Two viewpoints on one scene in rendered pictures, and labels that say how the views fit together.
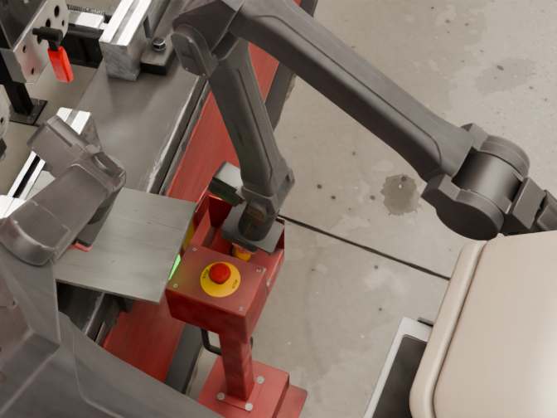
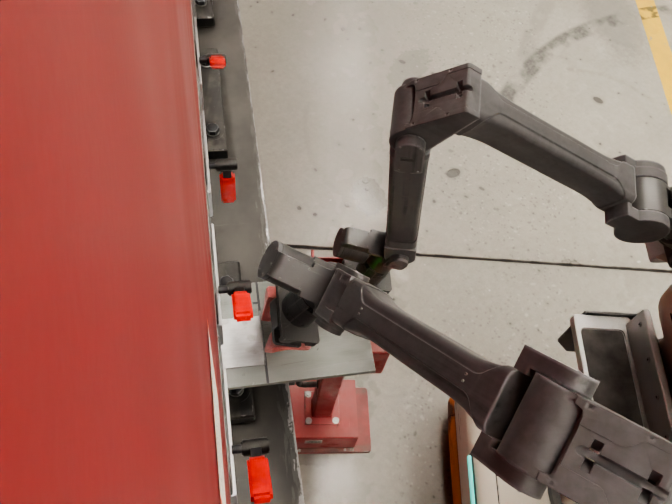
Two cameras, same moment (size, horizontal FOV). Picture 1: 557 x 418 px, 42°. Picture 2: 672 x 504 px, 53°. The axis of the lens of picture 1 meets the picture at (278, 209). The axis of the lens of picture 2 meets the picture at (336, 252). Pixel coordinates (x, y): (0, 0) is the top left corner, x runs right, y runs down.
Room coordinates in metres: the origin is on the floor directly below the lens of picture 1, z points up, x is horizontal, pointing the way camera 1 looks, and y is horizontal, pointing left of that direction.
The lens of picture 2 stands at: (0.19, 0.48, 2.02)
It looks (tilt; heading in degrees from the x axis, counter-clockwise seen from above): 59 degrees down; 327
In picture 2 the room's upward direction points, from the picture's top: 11 degrees clockwise
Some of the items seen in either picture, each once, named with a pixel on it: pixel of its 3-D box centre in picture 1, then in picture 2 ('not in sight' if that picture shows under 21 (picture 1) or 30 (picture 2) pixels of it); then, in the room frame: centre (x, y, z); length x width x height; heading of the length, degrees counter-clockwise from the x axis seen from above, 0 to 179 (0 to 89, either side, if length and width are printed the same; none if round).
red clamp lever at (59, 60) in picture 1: (54, 55); (223, 181); (0.77, 0.32, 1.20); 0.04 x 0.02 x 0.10; 76
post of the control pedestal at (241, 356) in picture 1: (235, 345); (330, 374); (0.69, 0.10, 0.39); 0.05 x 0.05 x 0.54; 69
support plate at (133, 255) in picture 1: (97, 234); (287, 329); (0.60, 0.28, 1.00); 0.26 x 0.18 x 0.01; 76
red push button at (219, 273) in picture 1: (220, 275); not in sight; (0.64, 0.10, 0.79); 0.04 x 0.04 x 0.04
